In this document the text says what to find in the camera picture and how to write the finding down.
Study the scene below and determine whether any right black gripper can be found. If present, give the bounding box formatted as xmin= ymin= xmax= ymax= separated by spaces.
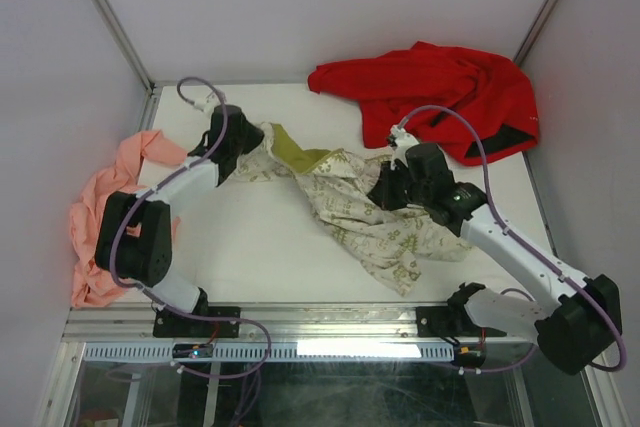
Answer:
xmin=365 ymin=159 xmax=430 ymax=211

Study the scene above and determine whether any cream green patterned jacket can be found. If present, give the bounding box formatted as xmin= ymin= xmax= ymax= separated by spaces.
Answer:
xmin=231 ymin=122 xmax=472 ymax=296

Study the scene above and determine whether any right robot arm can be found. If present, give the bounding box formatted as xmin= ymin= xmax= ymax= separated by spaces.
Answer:
xmin=370 ymin=138 xmax=628 ymax=375

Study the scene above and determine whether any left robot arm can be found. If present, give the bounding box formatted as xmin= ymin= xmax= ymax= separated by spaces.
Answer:
xmin=94 ymin=105 xmax=264 ymax=336

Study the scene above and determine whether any red garment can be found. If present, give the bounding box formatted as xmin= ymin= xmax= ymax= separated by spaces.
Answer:
xmin=307 ymin=42 xmax=539 ymax=166

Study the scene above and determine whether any pink garment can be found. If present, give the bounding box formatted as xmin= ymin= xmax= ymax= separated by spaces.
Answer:
xmin=69 ymin=130 xmax=187 ymax=308

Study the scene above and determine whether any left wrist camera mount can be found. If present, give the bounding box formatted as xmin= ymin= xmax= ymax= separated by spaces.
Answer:
xmin=193 ymin=96 xmax=219 ymax=116

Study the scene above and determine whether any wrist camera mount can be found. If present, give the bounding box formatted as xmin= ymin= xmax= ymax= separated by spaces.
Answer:
xmin=193 ymin=96 xmax=219 ymax=116
xmin=387 ymin=125 xmax=419 ymax=170

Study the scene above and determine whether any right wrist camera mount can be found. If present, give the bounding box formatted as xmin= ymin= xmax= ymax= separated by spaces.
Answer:
xmin=387 ymin=125 xmax=419 ymax=170

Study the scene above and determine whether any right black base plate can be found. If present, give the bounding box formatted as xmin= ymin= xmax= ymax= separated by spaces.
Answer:
xmin=415 ymin=305 xmax=506 ymax=338

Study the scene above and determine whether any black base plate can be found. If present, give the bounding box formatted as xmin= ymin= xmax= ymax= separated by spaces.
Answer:
xmin=415 ymin=305 xmax=506 ymax=338
xmin=152 ymin=309 xmax=240 ymax=339

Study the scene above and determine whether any left aluminium corner post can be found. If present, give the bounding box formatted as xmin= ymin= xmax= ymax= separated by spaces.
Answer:
xmin=62 ymin=0 xmax=157 ymax=93

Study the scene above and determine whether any aluminium corner post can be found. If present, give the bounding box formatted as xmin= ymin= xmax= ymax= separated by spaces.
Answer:
xmin=62 ymin=0 xmax=157 ymax=93
xmin=513 ymin=0 xmax=560 ymax=67

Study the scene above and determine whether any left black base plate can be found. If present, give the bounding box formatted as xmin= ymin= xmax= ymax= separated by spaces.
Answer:
xmin=152 ymin=309 xmax=240 ymax=339

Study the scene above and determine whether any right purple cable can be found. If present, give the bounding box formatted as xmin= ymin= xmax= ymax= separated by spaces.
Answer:
xmin=397 ymin=105 xmax=630 ymax=376

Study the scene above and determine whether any aluminium front rail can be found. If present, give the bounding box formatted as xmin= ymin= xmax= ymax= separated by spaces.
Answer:
xmin=63 ymin=300 xmax=600 ymax=343

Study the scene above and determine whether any white slotted cable duct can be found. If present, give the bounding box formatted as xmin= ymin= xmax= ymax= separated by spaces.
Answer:
xmin=84 ymin=339 xmax=454 ymax=363

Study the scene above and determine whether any right aluminium corner post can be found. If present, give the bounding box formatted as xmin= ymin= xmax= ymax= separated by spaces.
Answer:
xmin=513 ymin=0 xmax=560 ymax=67

